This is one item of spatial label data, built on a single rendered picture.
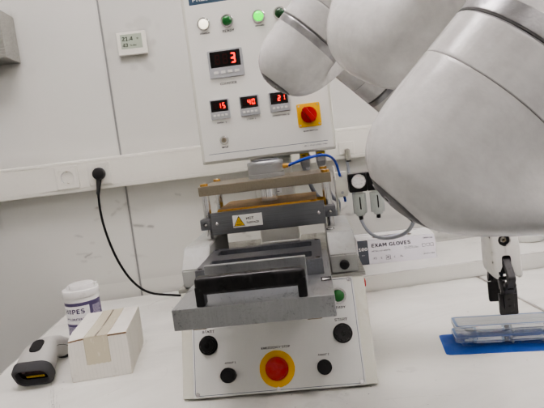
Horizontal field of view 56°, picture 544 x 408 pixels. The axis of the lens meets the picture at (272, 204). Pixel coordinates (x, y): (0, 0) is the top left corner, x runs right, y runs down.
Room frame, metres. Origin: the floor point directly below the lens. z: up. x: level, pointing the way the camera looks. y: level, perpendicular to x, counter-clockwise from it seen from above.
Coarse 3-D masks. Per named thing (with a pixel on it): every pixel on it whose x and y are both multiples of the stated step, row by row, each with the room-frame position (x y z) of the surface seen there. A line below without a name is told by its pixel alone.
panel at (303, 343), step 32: (352, 288) 0.89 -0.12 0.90; (320, 320) 0.87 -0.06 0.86; (352, 320) 0.87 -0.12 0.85; (224, 352) 0.87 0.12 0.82; (256, 352) 0.87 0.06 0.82; (288, 352) 0.86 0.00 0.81; (320, 352) 0.85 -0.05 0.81; (352, 352) 0.85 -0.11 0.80; (224, 384) 0.85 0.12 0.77; (256, 384) 0.84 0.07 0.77; (288, 384) 0.84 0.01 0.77; (320, 384) 0.83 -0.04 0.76; (352, 384) 0.82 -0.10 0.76
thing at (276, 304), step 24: (216, 264) 0.74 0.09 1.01; (240, 264) 0.73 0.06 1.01; (264, 264) 0.73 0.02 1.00; (288, 264) 0.72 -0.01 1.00; (192, 288) 0.77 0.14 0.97; (288, 288) 0.70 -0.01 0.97; (312, 288) 0.69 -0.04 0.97; (192, 312) 0.67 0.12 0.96; (216, 312) 0.66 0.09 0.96; (240, 312) 0.66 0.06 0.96; (264, 312) 0.66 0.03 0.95; (288, 312) 0.65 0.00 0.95; (312, 312) 0.65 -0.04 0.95; (336, 312) 0.65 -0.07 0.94
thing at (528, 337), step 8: (496, 336) 0.91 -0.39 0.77; (504, 336) 0.91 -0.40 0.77; (512, 336) 0.91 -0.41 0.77; (520, 336) 0.91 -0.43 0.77; (528, 336) 0.90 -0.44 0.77; (536, 336) 0.90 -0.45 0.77; (464, 344) 0.93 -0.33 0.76; (472, 344) 0.93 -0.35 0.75; (480, 344) 0.93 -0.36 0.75; (488, 344) 0.93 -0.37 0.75; (496, 344) 0.92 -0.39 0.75; (504, 344) 0.92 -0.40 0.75
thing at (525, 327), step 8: (456, 328) 0.93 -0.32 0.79; (464, 328) 0.92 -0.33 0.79; (472, 328) 0.92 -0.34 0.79; (480, 328) 0.92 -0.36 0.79; (488, 328) 0.92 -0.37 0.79; (496, 328) 0.91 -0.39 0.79; (504, 328) 0.91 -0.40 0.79; (512, 328) 0.91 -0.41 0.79; (520, 328) 0.91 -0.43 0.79; (528, 328) 0.91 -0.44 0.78; (536, 328) 0.91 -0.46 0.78
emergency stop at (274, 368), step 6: (270, 360) 0.85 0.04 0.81; (276, 360) 0.85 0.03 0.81; (282, 360) 0.85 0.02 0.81; (270, 366) 0.84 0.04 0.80; (276, 366) 0.84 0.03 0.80; (282, 366) 0.84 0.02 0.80; (270, 372) 0.84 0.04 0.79; (276, 372) 0.84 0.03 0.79; (282, 372) 0.84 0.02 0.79; (270, 378) 0.84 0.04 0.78; (276, 378) 0.83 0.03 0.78; (282, 378) 0.84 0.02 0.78
